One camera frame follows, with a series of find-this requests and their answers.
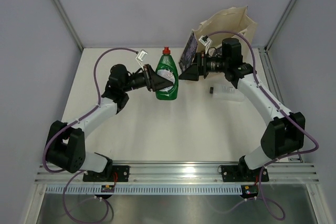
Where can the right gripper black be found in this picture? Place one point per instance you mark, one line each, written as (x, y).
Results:
(198, 67)

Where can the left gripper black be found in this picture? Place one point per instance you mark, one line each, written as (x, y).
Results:
(153, 81)

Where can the green bottle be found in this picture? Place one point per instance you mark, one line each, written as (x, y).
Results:
(167, 69)

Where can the clear bottle black cap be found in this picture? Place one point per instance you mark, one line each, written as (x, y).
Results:
(224, 92)

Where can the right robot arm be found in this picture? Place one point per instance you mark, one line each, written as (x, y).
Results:
(283, 134)

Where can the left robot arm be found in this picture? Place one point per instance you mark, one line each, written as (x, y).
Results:
(65, 146)

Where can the canvas tote bag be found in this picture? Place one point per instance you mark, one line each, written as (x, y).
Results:
(231, 31)

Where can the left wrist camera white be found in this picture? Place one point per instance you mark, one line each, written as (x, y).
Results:
(140, 57)

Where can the aluminium front rail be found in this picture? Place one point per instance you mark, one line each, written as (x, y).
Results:
(208, 173)

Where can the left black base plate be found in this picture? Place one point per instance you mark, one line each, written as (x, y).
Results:
(113, 173)

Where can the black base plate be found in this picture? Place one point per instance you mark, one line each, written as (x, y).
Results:
(236, 173)
(113, 173)

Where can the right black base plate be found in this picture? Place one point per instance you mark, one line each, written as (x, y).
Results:
(236, 173)

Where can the white slotted cable duct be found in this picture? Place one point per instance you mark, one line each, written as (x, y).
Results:
(146, 189)

